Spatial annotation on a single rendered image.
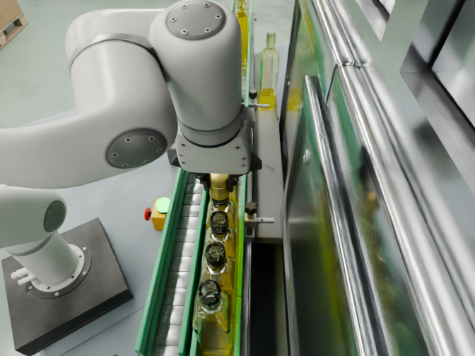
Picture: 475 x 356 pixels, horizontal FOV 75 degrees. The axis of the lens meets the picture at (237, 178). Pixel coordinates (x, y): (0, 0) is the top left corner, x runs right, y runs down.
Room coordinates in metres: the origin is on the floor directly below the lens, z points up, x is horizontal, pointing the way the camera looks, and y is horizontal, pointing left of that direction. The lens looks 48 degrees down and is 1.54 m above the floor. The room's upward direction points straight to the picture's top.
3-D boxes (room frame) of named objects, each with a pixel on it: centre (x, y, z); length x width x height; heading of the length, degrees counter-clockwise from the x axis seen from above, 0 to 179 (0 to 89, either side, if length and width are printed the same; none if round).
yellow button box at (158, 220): (0.53, 0.21, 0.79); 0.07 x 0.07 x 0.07; 88
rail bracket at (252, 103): (0.85, -0.07, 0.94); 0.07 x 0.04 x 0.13; 88
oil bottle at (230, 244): (0.28, 0.03, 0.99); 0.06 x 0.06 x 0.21; 87
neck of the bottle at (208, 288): (0.16, 0.04, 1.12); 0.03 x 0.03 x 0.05
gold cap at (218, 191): (0.34, 0.03, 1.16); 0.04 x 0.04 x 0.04
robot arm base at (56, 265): (0.34, 0.46, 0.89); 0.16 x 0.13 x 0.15; 120
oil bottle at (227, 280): (0.22, 0.03, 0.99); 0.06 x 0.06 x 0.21; 87
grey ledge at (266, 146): (0.87, -0.10, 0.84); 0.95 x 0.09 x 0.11; 178
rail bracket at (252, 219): (0.40, -0.05, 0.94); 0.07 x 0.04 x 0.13; 88
